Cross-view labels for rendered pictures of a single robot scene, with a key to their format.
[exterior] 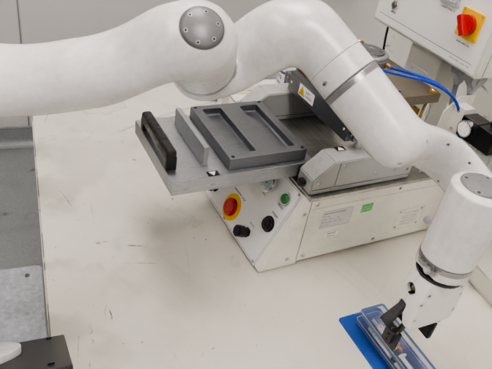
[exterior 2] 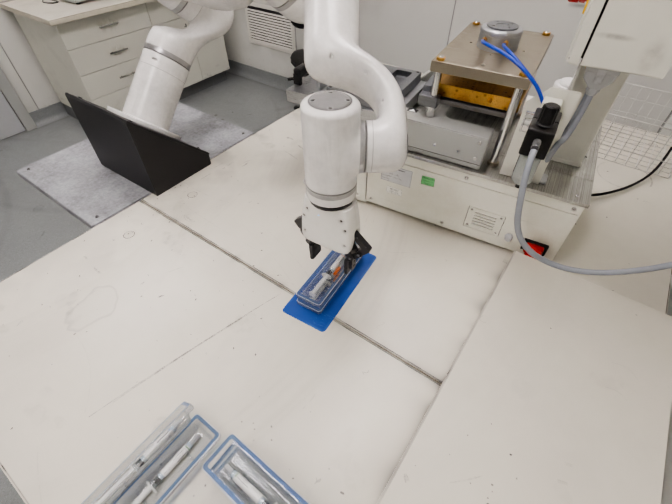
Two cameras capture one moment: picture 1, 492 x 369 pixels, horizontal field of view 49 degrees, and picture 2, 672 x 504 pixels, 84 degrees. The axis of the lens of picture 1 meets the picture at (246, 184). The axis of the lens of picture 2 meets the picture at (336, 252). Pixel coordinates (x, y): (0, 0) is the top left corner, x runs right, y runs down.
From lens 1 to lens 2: 88 cm
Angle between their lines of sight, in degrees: 47
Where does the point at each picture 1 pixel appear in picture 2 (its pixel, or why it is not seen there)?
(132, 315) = (251, 170)
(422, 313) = (308, 225)
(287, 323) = not seen: hidden behind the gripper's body
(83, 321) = (233, 159)
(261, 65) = not seen: outside the picture
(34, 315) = (222, 147)
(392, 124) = (309, 29)
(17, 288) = (232, 135)
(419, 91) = (506, 71)
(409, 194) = (480, 191)
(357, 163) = (412, 125)
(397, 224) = (470, 222)
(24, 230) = not seen: hidden behind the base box
